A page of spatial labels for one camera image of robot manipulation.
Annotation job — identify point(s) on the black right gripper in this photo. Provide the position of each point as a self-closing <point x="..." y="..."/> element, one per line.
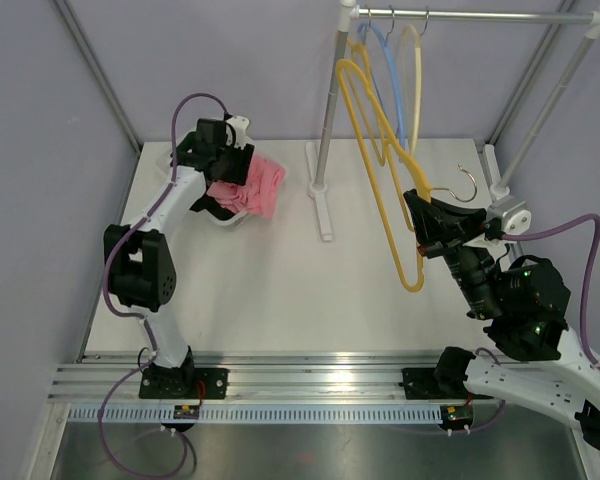
<point x="439" y="224"/>

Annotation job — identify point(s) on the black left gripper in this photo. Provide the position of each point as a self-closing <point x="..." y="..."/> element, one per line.
<point x="242" y="157"/>

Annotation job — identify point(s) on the pink t shirt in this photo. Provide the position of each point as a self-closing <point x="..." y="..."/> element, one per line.
<point x="258" y="195"/>

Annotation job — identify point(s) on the black t shirt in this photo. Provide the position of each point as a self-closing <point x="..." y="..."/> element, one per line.
<point x="211" y="206"/>

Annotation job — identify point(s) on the blue hanger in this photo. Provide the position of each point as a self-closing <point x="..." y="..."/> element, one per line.
<point x="383" y="40"/>

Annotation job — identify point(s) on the cream hanger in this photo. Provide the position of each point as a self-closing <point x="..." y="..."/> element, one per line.
<point x="412" y="80"/>

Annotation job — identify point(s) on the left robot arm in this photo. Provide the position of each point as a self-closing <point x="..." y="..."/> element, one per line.
<point x="140" y="276"/>

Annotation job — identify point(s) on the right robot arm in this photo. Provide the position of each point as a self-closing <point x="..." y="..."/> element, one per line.
<point x="523" y="308"/>

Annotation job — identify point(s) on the white plastic perforated basket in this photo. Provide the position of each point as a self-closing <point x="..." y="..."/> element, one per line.
<point x="184" y="183"/>

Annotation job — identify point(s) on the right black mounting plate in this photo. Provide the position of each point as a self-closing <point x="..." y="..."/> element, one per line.
<point x="420" y="383"/>

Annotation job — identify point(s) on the black mounting plate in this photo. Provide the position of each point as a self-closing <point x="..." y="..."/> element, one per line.
<point x="420" y="383"/>
<point x="173" y="384"/>

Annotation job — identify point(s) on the metal clothes rack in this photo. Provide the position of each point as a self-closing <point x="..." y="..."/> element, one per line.
<point x="489" y="81"/>

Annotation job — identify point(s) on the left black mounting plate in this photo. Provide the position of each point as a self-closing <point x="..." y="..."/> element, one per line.
<point x="173" y="384"/>

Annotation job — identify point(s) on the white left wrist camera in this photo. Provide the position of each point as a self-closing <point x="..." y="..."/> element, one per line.
<point x="237" y="127"/>

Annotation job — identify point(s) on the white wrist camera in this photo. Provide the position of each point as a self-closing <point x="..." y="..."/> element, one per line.
<point x="506" y="216"/>
<point x="237" y="127"/>

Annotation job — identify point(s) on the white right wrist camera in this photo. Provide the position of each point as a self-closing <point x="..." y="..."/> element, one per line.
<point x="506" y="216"/>

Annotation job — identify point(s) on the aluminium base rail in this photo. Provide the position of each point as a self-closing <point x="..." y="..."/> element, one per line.
<point x="262" y="378"/>

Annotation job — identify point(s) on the white slotted cable duct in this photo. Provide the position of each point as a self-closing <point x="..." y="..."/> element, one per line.
<point x="307" y="414"/>

